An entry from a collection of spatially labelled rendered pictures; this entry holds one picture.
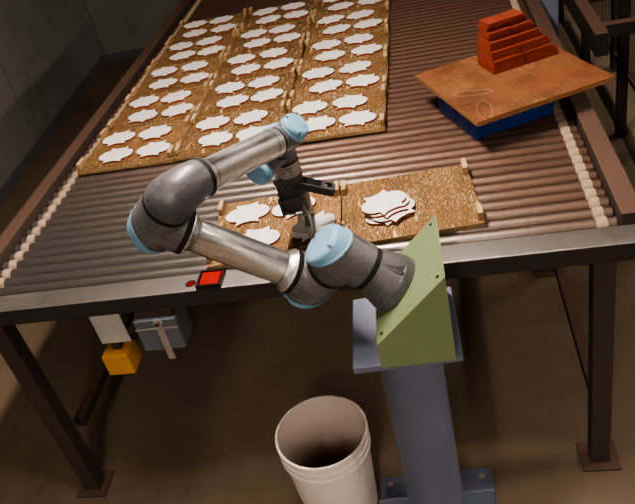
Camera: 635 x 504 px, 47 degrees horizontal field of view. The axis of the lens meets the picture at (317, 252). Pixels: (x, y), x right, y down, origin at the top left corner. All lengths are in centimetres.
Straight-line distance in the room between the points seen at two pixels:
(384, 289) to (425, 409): 41
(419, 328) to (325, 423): 92
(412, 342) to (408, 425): 38
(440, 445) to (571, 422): 78
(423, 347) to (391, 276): 18
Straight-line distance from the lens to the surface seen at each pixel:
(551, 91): 257
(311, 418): 253
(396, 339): 174
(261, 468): 283
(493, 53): 273
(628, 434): 279
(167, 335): 228
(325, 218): 219
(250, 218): 234
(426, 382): 194
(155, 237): 169
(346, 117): 283
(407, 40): 357
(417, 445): 212
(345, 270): 171
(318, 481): 234
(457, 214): 216
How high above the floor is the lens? 213
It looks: 34 degrees down
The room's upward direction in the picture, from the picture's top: 14 degrees counter-clockwise
